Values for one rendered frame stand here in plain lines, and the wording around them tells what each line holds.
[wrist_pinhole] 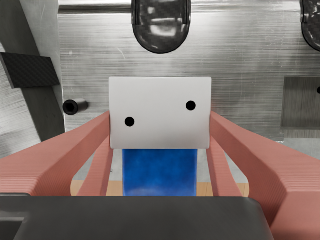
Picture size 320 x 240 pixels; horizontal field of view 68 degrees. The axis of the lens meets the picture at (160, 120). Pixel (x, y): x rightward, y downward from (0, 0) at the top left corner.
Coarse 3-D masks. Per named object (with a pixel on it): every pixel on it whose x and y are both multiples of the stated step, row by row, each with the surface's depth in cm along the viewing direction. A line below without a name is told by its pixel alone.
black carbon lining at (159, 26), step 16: (144, 0) 16; (160, 0) 16; (176, 0) 16; (304, 0) 15; (144, 16) 16; (160, 16) 16; (176, 16) 16; (304, 16) 15; (144, 32) 16; (160, 32) 16; (176, 32) 16; (304, 32) 15; (160, 48) 16
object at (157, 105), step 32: (128, 96) 11; (160, 96) 11; (192, 96) 11; (128, 128) 12; (160, 128) 12; (192, 128) 12; (128, 160) 13; (160, 160) 13; (192, 160) 13; (128, 192) 13; (160, 192) 13; (192, 192) 14
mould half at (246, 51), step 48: (96, 0) 16; (192, 0) 15; (240, 0) 15; (288, 0) 15; (96, 48) 16; (144, 48) 16; (192, 48) 16; (240, 48) 15; (288, 48) 15; (96, 96) 16; (240, 96) 16
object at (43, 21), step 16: (32, 0) 24; (48, 0) 24; (32, 16) 24; (48, 16) 24; (32, 32) 25; (48, 32) 25; (48, 48) 25; (288, 144) 25; (304, 144) 25; (112, 160) 27; (80, 176) 27; (112, 176) 27; (208, 176) 26; (240, 176) 26
